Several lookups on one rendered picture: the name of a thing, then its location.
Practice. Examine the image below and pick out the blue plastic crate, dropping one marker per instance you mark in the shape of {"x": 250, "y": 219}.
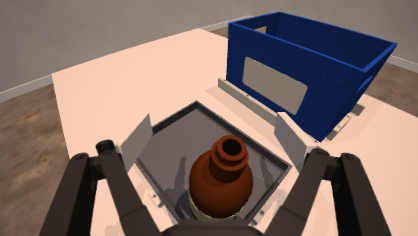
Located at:
{"x": 283, "y": 70}

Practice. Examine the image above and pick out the grey rectangular tray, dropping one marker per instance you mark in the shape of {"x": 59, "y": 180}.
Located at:
{"x": 177, "y": 142}

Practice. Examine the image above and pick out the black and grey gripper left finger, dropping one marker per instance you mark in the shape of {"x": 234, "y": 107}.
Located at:
{"x": 71, "y": 210}

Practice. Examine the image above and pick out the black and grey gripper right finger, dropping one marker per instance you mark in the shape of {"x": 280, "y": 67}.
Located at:
{"x": 357, "y": 210}

